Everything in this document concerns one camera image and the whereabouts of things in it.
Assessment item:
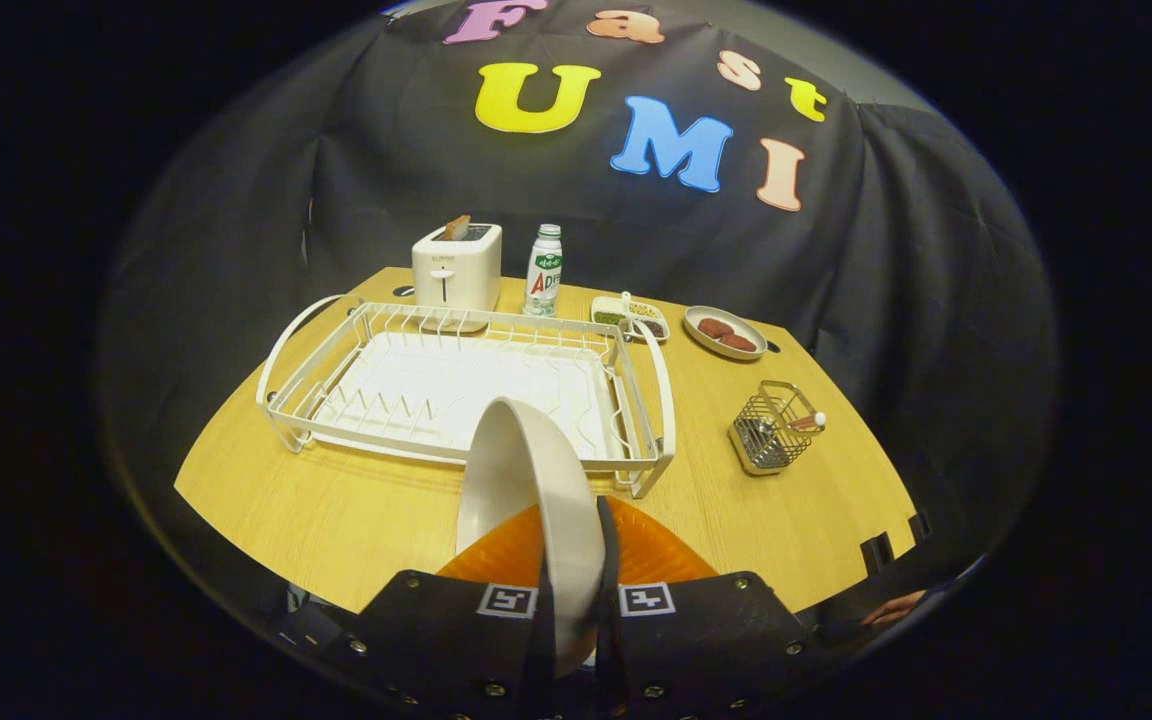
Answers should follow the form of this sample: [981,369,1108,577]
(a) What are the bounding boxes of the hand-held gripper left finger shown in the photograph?
[271,503,555,720]

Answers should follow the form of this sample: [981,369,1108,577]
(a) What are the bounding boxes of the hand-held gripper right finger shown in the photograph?
[594,494,842,720]

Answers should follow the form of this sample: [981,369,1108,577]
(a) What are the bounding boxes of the white plate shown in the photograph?
[456,397,605,679]

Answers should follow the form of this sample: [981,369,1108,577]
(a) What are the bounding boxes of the metal wire basket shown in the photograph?
[728,380,827,476]

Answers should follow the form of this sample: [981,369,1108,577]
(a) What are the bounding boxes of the spoon with red checked handle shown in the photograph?
[751,410,827,446]

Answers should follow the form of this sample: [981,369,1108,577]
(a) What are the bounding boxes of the white wire dish rack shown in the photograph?
[256,293,677,499]

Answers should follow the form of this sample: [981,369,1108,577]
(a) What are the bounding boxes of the small beige plate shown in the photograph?
[683,305,769,361]

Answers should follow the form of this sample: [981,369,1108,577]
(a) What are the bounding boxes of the white divided dish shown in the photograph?
[591,292,670,343]

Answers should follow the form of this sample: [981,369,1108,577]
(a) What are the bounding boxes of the white bottle with green label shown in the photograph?
[523,224,564,318]

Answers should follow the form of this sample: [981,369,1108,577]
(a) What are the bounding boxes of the white toaster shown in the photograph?
[411,222,504,333]

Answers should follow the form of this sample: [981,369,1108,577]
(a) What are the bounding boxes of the black backdrop cloth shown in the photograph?
[101,0,1057,601]

